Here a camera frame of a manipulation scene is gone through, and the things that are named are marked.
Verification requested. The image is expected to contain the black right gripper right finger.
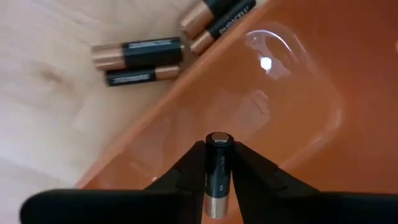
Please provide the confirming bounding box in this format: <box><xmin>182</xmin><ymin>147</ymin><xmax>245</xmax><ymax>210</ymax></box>
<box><xmin>231</xmin><ymin>140</ymin><xmax>398</xmax><ymax>224</ymax></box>

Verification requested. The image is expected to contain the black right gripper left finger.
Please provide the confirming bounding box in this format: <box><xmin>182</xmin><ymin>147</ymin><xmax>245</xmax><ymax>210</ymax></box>
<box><xmin>19</xmin><ymin>140</ymin><xmax>208</xmax><ymax>224</ymax></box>

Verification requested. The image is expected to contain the black copper AA battery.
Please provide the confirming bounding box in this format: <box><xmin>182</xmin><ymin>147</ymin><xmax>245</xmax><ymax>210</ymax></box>
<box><xmin>178</xmin><ymin>0</ymin><xmax>240</xmax><ymax>40</ymax></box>
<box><xmin>202</xmin><ymin>131</ymin><xmax>236</xmax><ymax>220</ymax></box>
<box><xmin>91</xmin><ymin>36</ymin><xmax>185</xmax><ymax>72</ymax></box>

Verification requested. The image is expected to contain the orange plastic bin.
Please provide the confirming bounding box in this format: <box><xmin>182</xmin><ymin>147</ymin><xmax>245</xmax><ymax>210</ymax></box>
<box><xmin>74</xmin><ymin>0</ymin><xmax>398</xmax><ymax>224</ymax></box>

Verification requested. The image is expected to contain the black copper AAA battery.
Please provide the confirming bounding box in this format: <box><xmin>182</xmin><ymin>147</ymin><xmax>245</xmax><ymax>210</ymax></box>
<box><xmin>189</xmin><ymin>0</ymin><xmax>258</xmax><ymax>56</ymax></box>
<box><xmin>104</xmin><ymin>64</ymin><xmax>182</xmax><ymax>88</ymax></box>

